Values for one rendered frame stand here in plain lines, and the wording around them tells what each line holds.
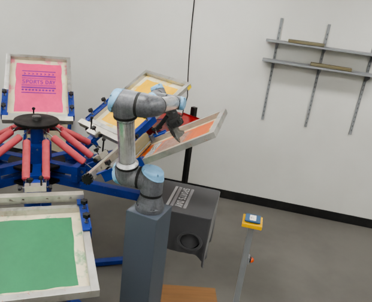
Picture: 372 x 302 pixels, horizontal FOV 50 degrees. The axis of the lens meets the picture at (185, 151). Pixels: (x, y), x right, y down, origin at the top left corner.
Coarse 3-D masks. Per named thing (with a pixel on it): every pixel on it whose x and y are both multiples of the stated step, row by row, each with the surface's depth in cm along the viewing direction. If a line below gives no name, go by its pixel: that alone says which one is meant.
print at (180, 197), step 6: (174, 192) 287; (180, 192) 288; (186, 192) 289; (192, 192) 290; (168, 198) 277; (174, 198) 278; (180, 198) 279; (186, 198) 280; (168, 204) 269; (174, 204) 270; (180, 204) 271; (186, 204) 272
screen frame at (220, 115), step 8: (216, 112) 285; (224, 112) 275; (200, 120) 287; (208, 120) 286; (216, 120) 257; (184, 128) 292; (216, 128) 239; (160, 136) 298; (168, 136) 296; (200, 136) 235; (208, 136) 232; (216, 136) 233; (184, 144) 237; (192, 144) 236; (160, 152) 242; (168, 152) 241; (176, 152) 240; (144, 160) 246; (152, 160) 245
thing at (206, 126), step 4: (204, 124) 282; (208, 124) 276; (212, 124) 270; (196, 128) 280; (200, 128) 275; (204, 128) 268; (208, 128) 263; (188, 132) 279; (196, 132) 267; (184, 136) 274; (164, 140) 292; (168, 140) 284; (172, 140) 279; (176, 140) 272; (160, 144) 284; (164, 144) 277; (148, 148) 291; (144, 152) 282
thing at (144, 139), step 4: (144, 136) 288; (148, 136) 293; (136, 140) 278; (140, 140) 279; (144, 140) 285; (148, 140) 291; (136, 144) 270; (140, 144) 276; (144, 144) 282; (136, 148) 268; (140, 148) 274; (136, 152) 266
